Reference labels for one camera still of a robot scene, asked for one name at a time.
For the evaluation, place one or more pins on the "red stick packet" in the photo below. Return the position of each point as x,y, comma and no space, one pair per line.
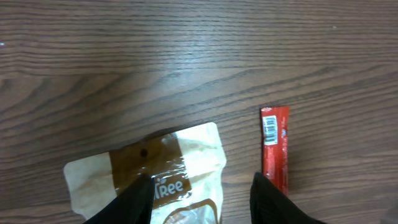
275,146

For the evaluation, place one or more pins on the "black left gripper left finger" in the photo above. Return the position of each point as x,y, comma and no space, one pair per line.
133,206

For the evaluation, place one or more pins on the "beige snack pouch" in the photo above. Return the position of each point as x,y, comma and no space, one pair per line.
185,166

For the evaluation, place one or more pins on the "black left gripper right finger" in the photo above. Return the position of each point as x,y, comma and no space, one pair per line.
268,205

